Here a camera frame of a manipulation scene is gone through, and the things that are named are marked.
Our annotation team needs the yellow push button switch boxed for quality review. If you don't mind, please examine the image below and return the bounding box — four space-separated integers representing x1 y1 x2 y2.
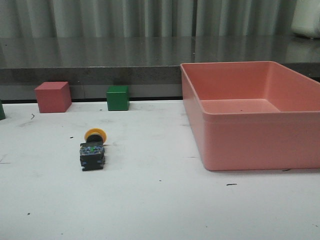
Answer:
79 128 107 172

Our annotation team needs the green cube right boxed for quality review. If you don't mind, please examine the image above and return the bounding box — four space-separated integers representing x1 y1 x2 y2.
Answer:
106 85 130 111

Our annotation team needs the green cube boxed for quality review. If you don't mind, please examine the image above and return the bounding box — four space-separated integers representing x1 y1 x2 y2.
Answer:
106 85 130 111
0 100 6 120

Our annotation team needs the grey stone counter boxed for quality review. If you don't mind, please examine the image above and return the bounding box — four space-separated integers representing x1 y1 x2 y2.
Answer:
0 35 320 103

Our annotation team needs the pink plastic bin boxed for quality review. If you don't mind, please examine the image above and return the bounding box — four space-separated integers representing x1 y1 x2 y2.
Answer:
180 61 320 171

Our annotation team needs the pink cube back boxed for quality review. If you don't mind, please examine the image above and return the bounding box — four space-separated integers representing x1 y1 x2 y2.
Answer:
34 81 72 113

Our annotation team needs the green cube left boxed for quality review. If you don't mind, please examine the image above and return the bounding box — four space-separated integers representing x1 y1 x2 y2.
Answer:
0 100 6 120

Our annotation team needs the grey curtain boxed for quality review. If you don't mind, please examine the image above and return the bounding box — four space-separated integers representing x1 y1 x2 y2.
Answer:
0 0 296 38

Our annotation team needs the white appliance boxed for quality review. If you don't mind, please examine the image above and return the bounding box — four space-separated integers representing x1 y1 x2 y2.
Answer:
291 0 320 39

